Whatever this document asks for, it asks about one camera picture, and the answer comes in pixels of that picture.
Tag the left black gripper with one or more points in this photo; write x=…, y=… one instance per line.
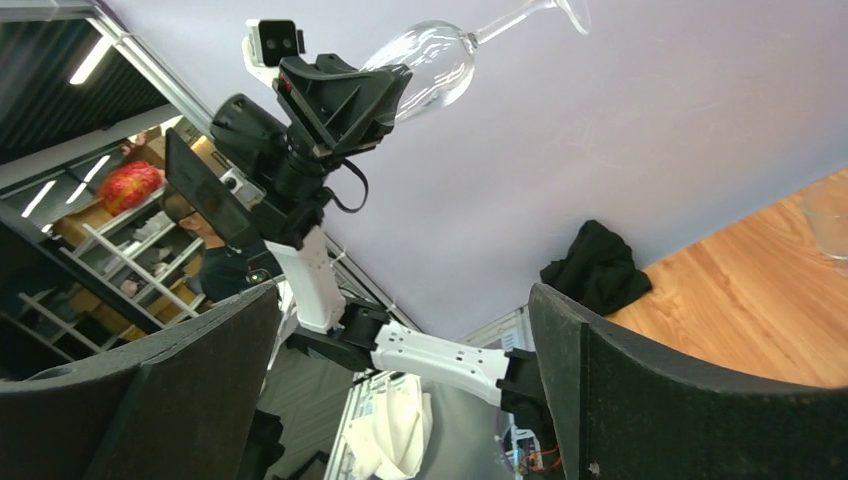
x=340, y=110

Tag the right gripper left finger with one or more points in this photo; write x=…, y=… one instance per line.
x=176, y=404

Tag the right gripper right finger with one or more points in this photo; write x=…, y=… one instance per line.
x=624, y=406

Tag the clear wine glass back top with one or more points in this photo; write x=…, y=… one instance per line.
x=440, y=56

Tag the clear wine glass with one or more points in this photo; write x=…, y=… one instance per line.
x=440, y=56
x=824, y=206

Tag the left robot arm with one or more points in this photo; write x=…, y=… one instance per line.
x=279, y=196

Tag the black cloth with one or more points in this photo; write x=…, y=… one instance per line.
x=598, y=271

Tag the person with glasses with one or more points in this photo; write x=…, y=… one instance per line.
x=224, y=270

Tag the metal storage shelf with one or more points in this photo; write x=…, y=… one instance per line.
x=138, y=257

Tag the white cloth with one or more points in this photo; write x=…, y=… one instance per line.
x=389, y=441

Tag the red yellow round object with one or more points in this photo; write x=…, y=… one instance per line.
x=128, y=186

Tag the ceiling light strips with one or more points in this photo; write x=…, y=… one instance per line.
x=45, y=108

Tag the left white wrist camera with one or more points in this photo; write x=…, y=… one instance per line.
x=266, y=43

